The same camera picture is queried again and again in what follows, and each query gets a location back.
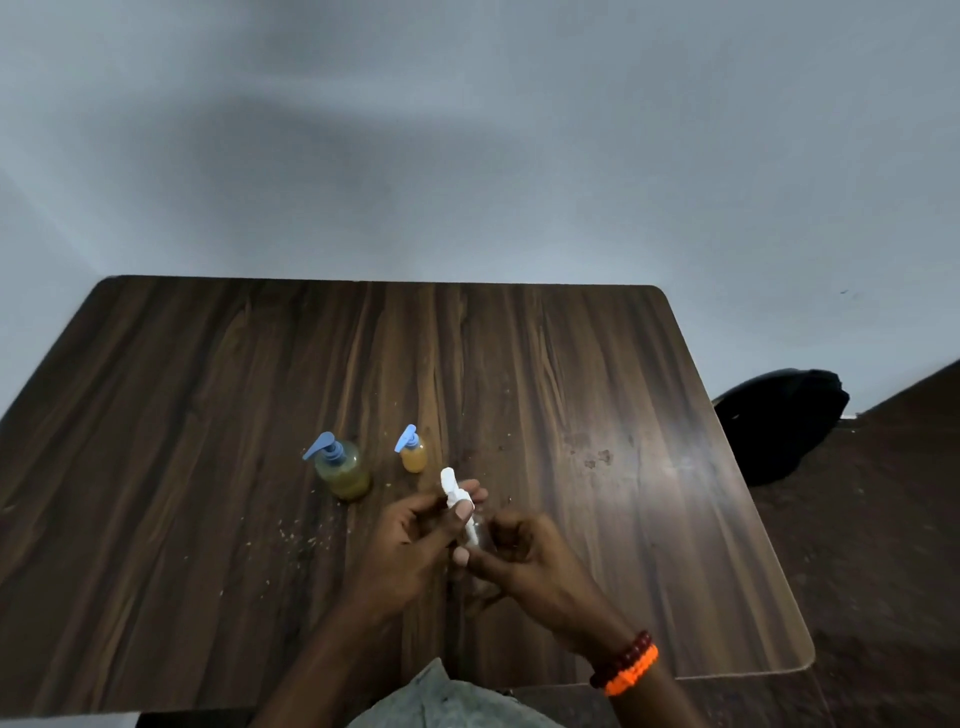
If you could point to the person's right hand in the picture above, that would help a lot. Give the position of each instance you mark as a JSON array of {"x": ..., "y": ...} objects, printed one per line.
[{"x": 540, "y": 577}]

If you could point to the person's left hand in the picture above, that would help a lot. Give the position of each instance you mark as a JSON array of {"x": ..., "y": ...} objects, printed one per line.
[{"x": 401, "y": 555}]

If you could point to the person's right thumb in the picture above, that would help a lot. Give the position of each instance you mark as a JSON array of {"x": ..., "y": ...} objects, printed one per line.
[{"x": 472, "y": 562}]

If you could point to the person's left thumb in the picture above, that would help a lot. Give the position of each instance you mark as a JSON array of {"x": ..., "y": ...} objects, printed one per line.
[{"x": 453, "y": 523}]

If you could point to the small clear plastic bottle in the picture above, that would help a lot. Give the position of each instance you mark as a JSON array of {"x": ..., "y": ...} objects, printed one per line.
[{"x": 482, "y": 541}]

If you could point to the person's right forearm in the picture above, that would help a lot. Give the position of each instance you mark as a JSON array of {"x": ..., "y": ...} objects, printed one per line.
[{"x": 660, "y": 697}]

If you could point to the person's left forearm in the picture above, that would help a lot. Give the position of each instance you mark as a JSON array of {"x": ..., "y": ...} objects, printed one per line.
[{"x": 322, "y": 667}]

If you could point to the small blue-pump orange liquid bottle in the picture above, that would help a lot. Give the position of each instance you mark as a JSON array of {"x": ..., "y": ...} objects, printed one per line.
[{"x": 414, "y": 454}]

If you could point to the large blue-pump yellow liquid bottle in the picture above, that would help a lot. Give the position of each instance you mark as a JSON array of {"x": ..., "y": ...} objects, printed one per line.
[{"x": 346, "y": 472}]

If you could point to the grey clothing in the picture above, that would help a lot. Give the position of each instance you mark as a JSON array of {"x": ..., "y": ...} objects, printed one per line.
[{"x": 442, "y": 701}]

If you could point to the black bag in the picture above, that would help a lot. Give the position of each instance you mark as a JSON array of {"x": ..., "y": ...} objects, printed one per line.
[{"x": 780, "y": 424}]

